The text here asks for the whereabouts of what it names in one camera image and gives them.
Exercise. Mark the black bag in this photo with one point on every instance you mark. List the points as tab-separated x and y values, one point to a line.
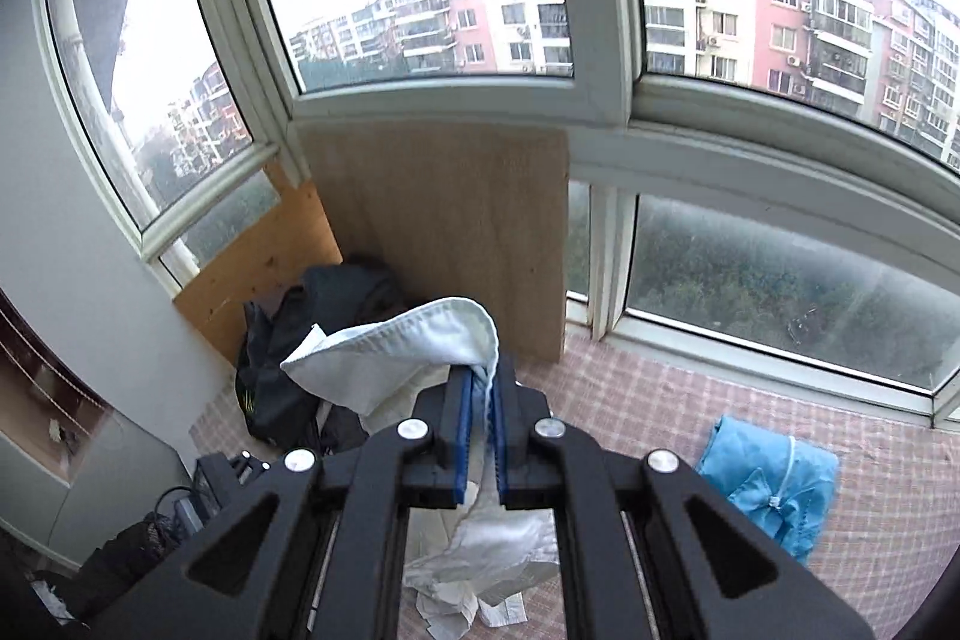
120	565

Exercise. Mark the blue garment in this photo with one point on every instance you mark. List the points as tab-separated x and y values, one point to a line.
757	482

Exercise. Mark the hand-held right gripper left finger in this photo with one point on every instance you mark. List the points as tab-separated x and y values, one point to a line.
460	437

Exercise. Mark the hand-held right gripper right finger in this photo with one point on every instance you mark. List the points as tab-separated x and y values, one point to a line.
501	452

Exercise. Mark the apartment buildings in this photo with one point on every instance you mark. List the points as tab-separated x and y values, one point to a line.
750	10

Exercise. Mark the pink checked blanket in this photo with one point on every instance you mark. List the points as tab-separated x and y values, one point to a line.
862	520

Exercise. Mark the white window frame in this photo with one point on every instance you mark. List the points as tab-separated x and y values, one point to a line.
592	48

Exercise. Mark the white shirt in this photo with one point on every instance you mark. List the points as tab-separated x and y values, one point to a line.
375	362

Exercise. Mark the wooden wall shelf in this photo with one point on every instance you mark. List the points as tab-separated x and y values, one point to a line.
37	400

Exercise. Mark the dark teal garment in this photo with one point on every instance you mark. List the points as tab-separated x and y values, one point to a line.
352	295

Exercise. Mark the pale wooden board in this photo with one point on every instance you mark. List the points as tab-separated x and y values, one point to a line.
450	220

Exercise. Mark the pine wooden board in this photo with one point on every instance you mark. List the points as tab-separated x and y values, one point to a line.
262	280

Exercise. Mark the black garment with yellow stripes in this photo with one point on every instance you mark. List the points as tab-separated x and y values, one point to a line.
277	377

